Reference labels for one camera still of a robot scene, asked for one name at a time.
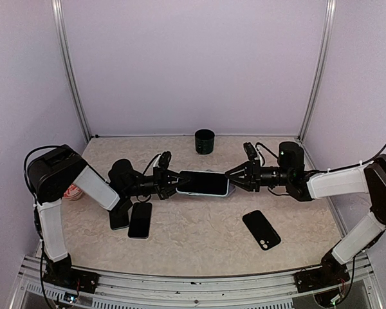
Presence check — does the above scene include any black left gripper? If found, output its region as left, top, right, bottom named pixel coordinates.
left=124, top=166, right=191, bottom=200

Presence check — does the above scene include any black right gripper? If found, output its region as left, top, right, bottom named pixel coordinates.
left=225, top=159, right=292, bottom=191

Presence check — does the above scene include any light blue phone case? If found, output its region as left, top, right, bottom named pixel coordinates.
left=175, top=169, right=236, bottom=198

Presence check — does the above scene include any black phone white back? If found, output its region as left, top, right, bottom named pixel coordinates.
left=177, top=170, right=228, bottom=196

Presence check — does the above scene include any black phone dark edge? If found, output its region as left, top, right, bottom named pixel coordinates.
left=127, top=202, right=152, bottom=239

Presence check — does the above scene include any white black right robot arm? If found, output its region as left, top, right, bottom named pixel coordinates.
left=225, top=142, right=386, bottom=286

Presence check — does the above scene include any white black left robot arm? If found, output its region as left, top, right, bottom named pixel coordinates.
left=24, top=144, right=190, bottom=286

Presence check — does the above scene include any black phone case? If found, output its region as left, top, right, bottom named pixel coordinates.
left=242, top=210, right=281, bottom=251

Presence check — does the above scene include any black phone green edge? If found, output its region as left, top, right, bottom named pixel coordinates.
left=109, top=211, right=130, bottom=230

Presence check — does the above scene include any dark green cup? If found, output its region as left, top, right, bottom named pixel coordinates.
left=194, top=129, right=215, bottom=155

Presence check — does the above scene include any red white patterned bowl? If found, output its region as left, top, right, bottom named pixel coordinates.
left=63, top=184, right=83, bottom=200

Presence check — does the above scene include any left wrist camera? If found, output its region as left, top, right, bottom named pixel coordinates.
left=158, top=151, right=172, bottom=169

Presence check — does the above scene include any front aluminium rail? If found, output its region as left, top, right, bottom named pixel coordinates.
left=6, top=255, right=385, bottom=308

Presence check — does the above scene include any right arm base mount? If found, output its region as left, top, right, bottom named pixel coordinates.
left=293, top=268, right=351, bottom=293

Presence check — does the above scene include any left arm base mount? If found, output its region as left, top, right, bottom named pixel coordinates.
left=43, top=267, right=100, bottom=294

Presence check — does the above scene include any right aluminium frame post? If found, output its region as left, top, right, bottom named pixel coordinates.
left=298, top=0, right=336, bottom=143

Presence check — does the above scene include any aluminium frame post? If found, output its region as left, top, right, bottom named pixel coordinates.
left=298, top=0, right=336, bottom=143
left=51, top=0, right=92, bottom=143

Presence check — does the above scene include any left aluminium frame post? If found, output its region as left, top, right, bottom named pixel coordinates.
left=51, top=0, right=92, bottom=143

